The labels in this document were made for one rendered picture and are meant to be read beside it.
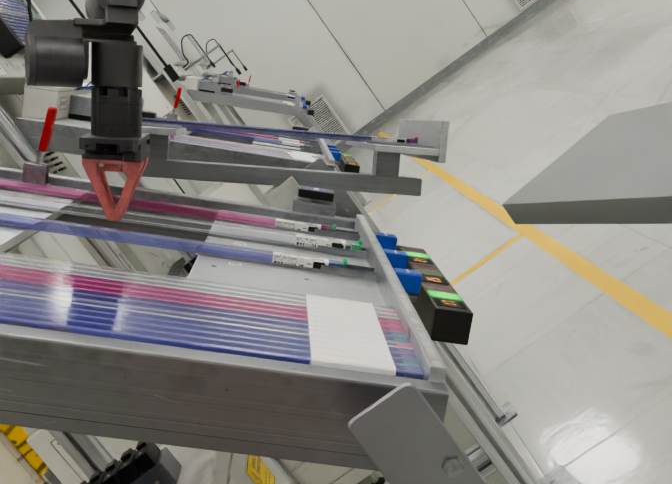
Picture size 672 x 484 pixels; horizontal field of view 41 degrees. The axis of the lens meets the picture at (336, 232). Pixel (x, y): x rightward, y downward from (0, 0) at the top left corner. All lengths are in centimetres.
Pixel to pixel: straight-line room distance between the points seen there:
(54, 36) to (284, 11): 766
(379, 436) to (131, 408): 16
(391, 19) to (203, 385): 819
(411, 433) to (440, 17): 828
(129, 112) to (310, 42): 764
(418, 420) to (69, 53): 62
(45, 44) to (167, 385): 53
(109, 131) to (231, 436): 52
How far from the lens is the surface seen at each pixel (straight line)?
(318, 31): 866
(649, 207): 109
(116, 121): 104
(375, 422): 56
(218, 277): 86
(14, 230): 97
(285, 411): 60
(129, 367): 60
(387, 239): 118
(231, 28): 867
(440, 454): 57
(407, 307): 77
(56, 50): 103
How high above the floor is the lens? 95
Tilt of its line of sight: 10 degrees down
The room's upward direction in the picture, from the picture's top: 36 degrees counter-clockwise
